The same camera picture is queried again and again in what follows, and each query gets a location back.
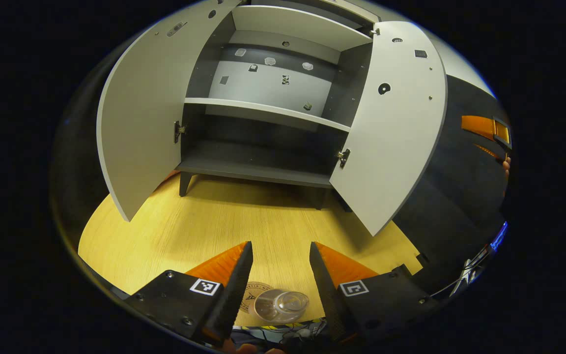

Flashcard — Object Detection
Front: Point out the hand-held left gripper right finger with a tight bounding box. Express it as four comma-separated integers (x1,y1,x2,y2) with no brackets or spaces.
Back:
310,241,442,345

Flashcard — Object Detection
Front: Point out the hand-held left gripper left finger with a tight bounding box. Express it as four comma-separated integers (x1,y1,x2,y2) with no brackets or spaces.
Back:
124,240,255,349

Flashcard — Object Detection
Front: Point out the round brown coaster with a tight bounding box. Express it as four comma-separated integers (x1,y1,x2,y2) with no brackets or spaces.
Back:
238,281,275,314

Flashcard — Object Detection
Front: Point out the white cabinet door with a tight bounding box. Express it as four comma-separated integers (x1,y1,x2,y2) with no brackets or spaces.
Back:
329,21,448,237
96,0,242,223

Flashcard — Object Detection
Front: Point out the black backdrop cloth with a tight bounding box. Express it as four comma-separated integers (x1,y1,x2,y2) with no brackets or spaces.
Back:
50,29,512,295

